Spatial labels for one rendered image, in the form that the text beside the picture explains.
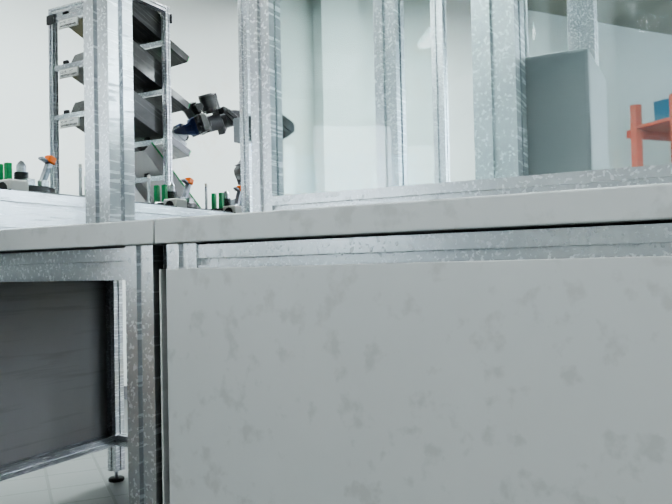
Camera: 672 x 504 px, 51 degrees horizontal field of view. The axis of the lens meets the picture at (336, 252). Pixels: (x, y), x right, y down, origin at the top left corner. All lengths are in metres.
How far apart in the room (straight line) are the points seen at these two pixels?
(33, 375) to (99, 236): 1.78
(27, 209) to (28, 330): 1.20
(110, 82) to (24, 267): 0.28
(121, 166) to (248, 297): 0.31
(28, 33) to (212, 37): 1.17
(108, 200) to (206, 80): 4.09
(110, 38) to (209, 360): 0.46
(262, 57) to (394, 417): 0.49
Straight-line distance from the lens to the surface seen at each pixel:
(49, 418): 2.75
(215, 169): 4.93
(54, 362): 2.74
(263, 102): 0.93
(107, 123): 0.99
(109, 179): 0.98
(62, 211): 1.55
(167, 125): 2.36
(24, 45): 4.91
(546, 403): 0.67
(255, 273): 0.78
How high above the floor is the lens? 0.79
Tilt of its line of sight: 1 degrees up
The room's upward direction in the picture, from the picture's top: 1 degrees counter-clockwise
